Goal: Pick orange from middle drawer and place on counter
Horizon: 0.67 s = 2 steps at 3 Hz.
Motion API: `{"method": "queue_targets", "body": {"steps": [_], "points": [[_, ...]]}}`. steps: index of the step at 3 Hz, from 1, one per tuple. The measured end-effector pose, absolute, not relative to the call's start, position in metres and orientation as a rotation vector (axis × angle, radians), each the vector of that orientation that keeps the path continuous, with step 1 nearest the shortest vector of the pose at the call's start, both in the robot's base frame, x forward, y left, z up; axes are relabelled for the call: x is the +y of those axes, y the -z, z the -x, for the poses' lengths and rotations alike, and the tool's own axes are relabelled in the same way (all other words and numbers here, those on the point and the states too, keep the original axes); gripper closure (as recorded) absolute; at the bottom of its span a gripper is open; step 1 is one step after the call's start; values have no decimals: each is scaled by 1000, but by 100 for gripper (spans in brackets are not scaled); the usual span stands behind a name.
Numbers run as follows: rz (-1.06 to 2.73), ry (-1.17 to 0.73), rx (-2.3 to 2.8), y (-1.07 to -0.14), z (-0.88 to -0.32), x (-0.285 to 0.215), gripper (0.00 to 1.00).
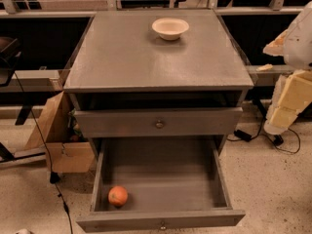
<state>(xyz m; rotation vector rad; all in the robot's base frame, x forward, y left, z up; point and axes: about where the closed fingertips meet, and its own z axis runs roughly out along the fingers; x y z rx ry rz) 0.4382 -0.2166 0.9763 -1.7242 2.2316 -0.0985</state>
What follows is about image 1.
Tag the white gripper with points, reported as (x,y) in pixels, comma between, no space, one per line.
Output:
(299,46)

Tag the orange fruit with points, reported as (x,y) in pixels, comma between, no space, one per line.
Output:
(118,196)

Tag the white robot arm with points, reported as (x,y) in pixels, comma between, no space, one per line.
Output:
(298,42)

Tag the closed grey top drawer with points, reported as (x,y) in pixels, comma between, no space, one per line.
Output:
(141,122)

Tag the grey wooden drawer cabinet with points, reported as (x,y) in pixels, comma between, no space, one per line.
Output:
(124,64)

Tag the open grey middle drawer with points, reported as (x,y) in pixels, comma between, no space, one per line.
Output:
(177,180)

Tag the small yellow foam piece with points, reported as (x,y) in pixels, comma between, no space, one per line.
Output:
(267,66)

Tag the round metal top knob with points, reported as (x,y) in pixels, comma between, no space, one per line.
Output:
(159,124)

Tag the round metal knob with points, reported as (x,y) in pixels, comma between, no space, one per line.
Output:
(163,226)
(159,124)

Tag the white paper bowl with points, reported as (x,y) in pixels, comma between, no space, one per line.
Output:
(170,29)

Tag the round metal middle knob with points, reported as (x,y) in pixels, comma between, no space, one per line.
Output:
(163,226)

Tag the brown cardboard box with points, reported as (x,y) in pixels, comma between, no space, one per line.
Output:
(52,133)

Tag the black office chair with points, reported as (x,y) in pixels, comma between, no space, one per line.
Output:
(10,51)

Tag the black power adapter with cable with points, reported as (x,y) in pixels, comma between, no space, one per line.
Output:
(276,141)

